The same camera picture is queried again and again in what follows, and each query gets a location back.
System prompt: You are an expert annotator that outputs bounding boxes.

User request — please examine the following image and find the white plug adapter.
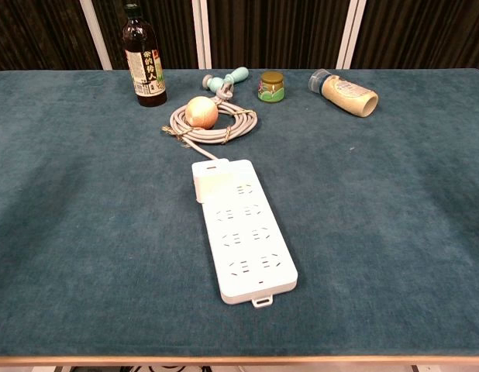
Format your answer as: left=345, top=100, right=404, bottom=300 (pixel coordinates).
left=191, top=170, right=236, bottom=204

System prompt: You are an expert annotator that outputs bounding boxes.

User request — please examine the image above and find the white power strip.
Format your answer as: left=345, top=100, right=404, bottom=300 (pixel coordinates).
left=191, top=158, right=299, bottom=309

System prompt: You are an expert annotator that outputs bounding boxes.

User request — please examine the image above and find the yellow onion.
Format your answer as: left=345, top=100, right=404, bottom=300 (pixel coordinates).
left=184, top=96, right=219, bottom=130

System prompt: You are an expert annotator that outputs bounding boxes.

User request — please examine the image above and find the grey power plug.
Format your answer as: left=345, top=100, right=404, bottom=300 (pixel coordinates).
left=215, top=83, right=235, bottom=102

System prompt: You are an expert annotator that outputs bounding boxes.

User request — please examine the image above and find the small jar gold lid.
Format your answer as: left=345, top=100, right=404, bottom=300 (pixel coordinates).
left=257, top=71, right=284, bottom=104

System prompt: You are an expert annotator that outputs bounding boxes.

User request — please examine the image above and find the teal toy hammer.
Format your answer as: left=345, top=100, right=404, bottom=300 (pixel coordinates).
left=202, top=66, right=250, bottom=94

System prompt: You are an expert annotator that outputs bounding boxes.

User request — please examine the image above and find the beige mayonnaise squeeze bottle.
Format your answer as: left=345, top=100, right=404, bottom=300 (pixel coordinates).
left=308, top=68, right=380, bottom=119

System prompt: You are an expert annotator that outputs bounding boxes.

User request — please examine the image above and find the dark soy sauce bottle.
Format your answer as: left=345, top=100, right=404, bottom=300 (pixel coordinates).
left=122, top=2, right=168, bottom=108

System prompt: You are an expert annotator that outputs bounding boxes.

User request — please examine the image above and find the teal velvet tablecloth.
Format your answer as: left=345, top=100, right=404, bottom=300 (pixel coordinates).
left=0, top=68, right=479, bottom=357

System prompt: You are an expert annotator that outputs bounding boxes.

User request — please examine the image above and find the grey coiled power cable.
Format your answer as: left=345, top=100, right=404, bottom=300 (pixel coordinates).
left=160, top=98, right=259, bottom=160

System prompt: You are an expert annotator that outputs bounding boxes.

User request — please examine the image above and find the dark folding screen white frame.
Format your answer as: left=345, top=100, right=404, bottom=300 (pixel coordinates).
left=0, top=0, right=479, bottom=71

